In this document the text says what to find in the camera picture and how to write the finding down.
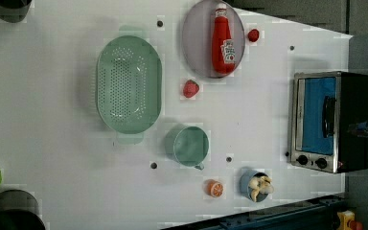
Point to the black silver toaster oven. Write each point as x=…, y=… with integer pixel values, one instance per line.
x=324, y=106

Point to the beige toy garlic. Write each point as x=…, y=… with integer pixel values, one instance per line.
x=260, y=185

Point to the blue bowl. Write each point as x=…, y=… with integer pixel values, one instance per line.
x=246, y=177

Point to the red toy tomato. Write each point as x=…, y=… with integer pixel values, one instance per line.
x=253, y=35

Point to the red ketchup bottle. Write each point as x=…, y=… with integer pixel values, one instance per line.
x=223, y=53

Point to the orange slice toy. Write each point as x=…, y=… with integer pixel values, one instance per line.
x=215, y=188

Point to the green cup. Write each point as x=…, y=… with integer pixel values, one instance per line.
x=187, y=145

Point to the red toy strawberry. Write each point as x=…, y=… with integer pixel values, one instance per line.
x=190, y=88

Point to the grey round plate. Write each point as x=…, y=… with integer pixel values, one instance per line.
x=196, y=37

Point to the green perforated colander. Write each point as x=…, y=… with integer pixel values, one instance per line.
x=129, y=85

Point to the black round base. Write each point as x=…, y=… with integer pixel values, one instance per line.
x=19, y=210

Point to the blue metal frame rail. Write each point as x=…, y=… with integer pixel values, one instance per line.
x=313, y=214

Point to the black cylinder post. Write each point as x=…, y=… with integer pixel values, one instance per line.
x=14, y=11

